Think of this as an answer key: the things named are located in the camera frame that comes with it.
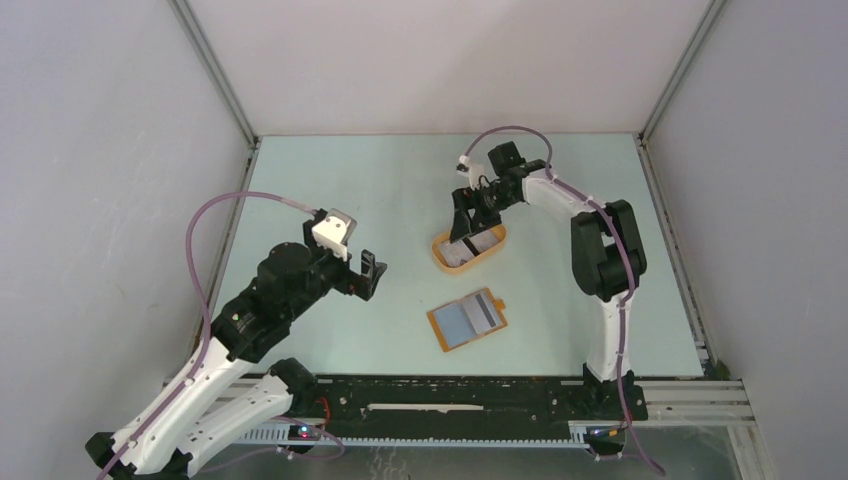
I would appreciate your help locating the tan oval tray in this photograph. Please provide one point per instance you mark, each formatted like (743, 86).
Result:
(499, 230)

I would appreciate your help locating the right controller board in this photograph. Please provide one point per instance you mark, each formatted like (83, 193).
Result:
(608, 435)

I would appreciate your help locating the controller board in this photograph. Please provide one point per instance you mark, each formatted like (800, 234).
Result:
(307, 433)
(608, 435)

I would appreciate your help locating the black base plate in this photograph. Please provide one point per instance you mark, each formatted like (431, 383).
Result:
(468, 408)

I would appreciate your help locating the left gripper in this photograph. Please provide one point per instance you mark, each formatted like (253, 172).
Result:
(363, 283)

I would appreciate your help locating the silver magnetic stripe card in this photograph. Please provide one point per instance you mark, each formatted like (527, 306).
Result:
(481, 313)

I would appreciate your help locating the orange leather card holder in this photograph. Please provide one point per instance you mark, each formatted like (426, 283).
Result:
(451, 326)

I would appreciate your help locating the aluminium frame rail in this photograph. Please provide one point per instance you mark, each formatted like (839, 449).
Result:
(670, 403)

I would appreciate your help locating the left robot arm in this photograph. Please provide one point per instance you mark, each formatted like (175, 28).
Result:
(178, 434)

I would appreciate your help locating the left controller board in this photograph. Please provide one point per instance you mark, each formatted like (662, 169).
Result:
(307, 433)

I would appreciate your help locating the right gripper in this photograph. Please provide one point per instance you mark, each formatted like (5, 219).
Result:
(466, 198)

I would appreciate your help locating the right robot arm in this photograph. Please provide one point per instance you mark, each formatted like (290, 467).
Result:
(607, 254)

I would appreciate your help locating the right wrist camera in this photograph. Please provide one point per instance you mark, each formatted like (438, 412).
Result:
(473, 172)

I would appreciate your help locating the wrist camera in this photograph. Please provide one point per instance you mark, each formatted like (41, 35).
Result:
(473, 172)
(333, 232)

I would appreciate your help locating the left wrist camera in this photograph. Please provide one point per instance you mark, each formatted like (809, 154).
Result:
(333, 232)

